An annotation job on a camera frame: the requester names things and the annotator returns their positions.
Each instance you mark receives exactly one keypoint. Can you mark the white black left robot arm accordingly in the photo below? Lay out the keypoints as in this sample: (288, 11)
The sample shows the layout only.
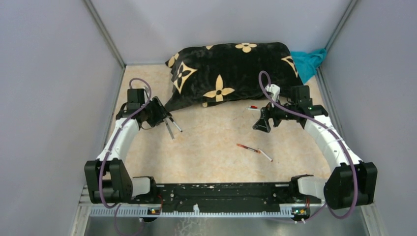
(108, 181)

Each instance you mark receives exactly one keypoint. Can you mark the white marker with black cap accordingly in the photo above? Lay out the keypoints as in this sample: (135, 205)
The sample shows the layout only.
(175, 124)

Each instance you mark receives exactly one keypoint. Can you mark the teal cloth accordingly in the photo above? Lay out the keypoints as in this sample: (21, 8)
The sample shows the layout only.
(308, 63)

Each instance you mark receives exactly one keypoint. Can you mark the white pen with red cap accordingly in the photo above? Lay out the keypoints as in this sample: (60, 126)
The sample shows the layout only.
(253, 108)

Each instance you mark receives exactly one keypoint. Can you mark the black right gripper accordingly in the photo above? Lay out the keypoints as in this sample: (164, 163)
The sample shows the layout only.
(267, 112)

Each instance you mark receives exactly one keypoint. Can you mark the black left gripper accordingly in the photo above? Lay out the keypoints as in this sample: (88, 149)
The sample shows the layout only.
(158, 112)

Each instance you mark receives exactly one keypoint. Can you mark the black pillow with beige flowers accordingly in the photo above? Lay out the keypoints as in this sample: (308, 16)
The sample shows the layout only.
(211, 75)

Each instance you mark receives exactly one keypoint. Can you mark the white marker with red tip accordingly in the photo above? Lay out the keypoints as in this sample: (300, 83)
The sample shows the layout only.
(264, 154)

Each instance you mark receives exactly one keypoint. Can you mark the grey checkered pen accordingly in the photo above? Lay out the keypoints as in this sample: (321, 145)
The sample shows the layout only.
(169, 129)

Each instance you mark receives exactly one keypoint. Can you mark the red orange pen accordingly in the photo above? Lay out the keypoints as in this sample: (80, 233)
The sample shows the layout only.
(248, 148)

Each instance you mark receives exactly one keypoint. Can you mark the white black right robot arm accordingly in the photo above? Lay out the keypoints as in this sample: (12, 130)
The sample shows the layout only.
(352, 181)

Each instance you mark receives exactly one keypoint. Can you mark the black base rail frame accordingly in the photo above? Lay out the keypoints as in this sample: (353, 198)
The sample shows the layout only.
(212, 200)

